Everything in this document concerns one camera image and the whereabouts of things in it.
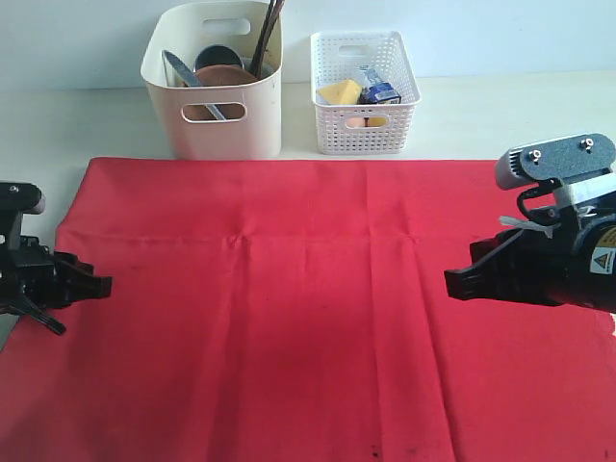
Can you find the stainless steel cup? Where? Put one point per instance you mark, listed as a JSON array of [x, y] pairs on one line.
[[217, 54]]

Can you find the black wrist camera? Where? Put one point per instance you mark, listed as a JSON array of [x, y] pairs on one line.
[[17, 200], [567, 159]]

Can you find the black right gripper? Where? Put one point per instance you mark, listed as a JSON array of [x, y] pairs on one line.
[[562, 250]]

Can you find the yellow lemon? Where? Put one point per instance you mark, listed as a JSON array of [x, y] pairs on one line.
[[376, 122]]

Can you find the cream plastic bin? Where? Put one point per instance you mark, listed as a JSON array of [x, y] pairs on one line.
[[240, 122]]

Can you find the red table cloth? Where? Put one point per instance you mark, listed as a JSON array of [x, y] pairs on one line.
[[297, 311]]

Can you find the metal table knife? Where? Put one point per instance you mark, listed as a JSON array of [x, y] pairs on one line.
[[174, 68]]

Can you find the brown egg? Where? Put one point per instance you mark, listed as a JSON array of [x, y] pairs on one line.
[[356, 122]]

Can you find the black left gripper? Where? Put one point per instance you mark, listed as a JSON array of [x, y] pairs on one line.
[[49, 280]]

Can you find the yellow cheese wedge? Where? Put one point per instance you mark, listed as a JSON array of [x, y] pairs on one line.
[[346, 92]]

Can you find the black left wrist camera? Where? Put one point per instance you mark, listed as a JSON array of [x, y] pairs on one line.
[[17, 200]]

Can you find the brown wooden plate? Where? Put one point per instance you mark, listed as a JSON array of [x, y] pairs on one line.
[[220, 75]]

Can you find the white perforated plastic basket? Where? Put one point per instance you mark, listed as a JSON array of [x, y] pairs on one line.
[[335, 57]]

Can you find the blue white milk carton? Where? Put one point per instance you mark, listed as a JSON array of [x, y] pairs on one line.
[[375, 90]]

